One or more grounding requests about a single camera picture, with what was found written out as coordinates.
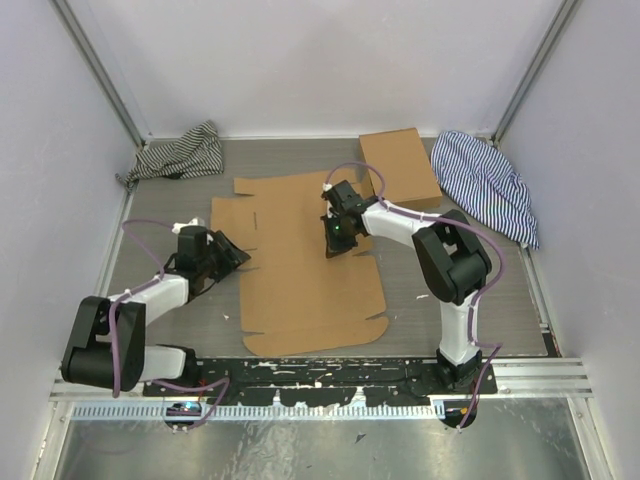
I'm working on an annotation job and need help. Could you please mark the aluminium front rail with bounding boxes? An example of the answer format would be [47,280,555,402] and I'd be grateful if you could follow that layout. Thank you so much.
[48,357,593,401]

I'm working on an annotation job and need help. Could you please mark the blue white striped cloth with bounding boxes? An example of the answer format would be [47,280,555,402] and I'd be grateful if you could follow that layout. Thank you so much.
[431,131,540,249]

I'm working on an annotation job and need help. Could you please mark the grey striped cloth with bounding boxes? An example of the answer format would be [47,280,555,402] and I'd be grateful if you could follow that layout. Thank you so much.
[115,120,225,192]

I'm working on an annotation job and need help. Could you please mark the white slotted cable duct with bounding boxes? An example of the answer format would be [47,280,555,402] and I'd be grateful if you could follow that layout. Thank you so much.
[70,401,445,422]

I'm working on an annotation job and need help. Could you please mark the brown cardboard box sheet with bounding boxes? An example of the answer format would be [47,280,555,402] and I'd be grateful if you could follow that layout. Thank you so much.
[211,168,389,357]

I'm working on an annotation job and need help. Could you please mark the aluminium frame post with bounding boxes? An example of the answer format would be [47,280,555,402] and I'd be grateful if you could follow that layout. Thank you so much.
[50,0,146,149]
[489,0,582,147]

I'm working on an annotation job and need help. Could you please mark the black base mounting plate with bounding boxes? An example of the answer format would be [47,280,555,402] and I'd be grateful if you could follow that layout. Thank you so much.
[139,356,499,407]

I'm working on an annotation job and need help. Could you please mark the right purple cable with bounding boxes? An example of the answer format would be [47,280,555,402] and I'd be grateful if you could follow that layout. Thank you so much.
[323,162,507,431]

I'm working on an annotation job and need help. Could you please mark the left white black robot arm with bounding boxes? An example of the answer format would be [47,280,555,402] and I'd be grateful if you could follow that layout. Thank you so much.
[60,218,251,397]

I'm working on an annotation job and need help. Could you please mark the left aluminium frame post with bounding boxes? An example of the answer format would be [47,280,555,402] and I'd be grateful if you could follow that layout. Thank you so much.
[50,0,146,149]

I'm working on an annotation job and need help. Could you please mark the right aluminium frame post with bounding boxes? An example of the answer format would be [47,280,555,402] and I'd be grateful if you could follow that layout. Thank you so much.
[489,0,582,147]

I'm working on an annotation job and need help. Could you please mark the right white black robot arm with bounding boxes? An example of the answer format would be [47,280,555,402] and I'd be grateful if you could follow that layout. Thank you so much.
[321,181,492,395]

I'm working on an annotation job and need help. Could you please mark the folded brown cardboard box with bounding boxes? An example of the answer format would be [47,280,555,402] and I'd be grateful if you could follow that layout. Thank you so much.
[359,128,443,211]

